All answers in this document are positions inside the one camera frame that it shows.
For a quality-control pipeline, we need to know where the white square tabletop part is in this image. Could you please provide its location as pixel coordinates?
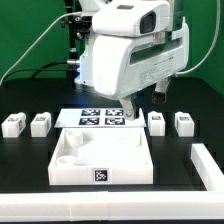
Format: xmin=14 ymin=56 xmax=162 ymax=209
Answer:
xmin=48 ymin=127 xmax=153 ymax=185

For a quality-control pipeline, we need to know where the black cable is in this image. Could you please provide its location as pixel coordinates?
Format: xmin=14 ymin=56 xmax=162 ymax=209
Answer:
xmin=0 ymin=60 xmax=73 ymax=84

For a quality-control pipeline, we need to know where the white sheet with tags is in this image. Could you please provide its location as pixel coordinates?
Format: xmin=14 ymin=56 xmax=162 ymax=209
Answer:
xmin=55 ymin=108 xmax=146 ymax=128

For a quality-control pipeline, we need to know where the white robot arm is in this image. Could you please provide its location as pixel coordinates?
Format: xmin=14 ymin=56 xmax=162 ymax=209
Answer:
xmin=75 ymin=0 xmax=189 ymax=120

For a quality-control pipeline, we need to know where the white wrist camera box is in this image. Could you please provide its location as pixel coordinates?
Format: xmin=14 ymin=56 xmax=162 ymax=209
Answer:
xmin=92 ymin=0 xmax=170 ymax=37

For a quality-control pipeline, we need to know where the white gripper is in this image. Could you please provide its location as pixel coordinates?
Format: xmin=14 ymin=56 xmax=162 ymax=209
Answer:
xmin=93 ymin=23 xmax=189 ymax=121

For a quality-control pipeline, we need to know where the white cable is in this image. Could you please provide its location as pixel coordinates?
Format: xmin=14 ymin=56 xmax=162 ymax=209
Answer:
xmin=0 ymin=11 xmax=83 ymax=86

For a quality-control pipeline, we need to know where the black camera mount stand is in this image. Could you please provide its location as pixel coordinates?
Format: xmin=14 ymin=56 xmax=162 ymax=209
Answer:
xmin=61 ymin=0 xmax=91 ymax=67

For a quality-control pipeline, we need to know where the white L-shaped obstacle fence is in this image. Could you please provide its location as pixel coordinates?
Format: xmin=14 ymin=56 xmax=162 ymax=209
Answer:
xmin=0 ymin=143 xmax=224 ymax=222

